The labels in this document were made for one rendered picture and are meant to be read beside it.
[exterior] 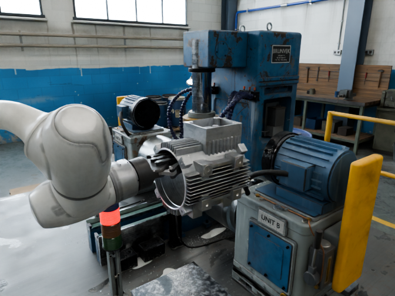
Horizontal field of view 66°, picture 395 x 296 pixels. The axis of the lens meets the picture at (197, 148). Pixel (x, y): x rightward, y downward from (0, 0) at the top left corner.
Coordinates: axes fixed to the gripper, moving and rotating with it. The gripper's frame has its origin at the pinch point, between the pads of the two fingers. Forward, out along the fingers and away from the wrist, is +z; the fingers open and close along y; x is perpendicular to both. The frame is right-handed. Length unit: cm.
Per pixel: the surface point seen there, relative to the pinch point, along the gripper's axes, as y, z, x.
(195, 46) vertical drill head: 51, 38, -23
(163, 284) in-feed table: 8.5, -13.5, 44.0
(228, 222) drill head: 14.1, 19.3, 39.6
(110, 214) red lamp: 19.0, -21.9, 19.0
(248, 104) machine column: 40, 57, 5
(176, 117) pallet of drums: 476, 276, 140
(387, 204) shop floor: 62, 291, 173
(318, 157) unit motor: -15.8, 28.8, 6.6
